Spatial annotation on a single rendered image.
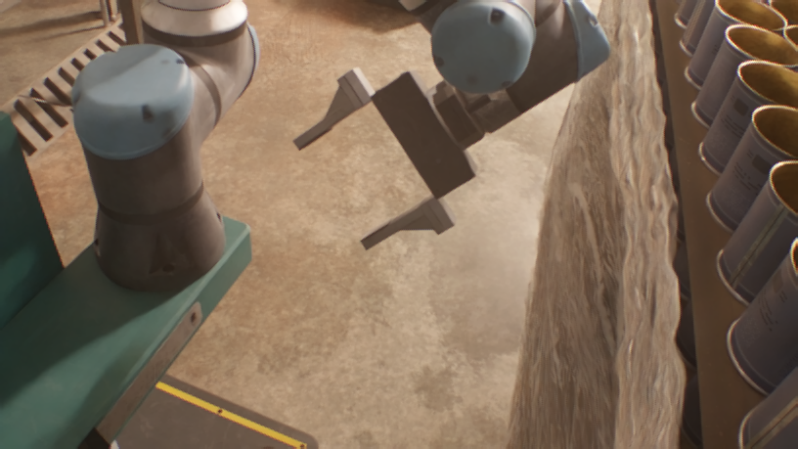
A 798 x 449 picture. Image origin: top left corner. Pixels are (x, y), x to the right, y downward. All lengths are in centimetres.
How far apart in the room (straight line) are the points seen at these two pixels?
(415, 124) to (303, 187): 150
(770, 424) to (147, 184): 55
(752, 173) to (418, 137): 33
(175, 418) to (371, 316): 72
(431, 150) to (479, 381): 110
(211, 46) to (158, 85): 10
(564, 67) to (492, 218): 151
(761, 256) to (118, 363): 57
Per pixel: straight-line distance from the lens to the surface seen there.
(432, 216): 69
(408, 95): 66
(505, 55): 47
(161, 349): 71
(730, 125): 55
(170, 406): 125
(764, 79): 59
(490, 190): 224
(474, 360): 172
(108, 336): 72
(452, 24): 47
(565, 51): 64
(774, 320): 40
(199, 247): 73
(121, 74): 66
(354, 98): 68
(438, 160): 66
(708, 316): 45
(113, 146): 64
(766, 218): 44
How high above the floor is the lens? 137
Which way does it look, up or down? 42 degrees down
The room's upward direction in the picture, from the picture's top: 8 degrees clockwise
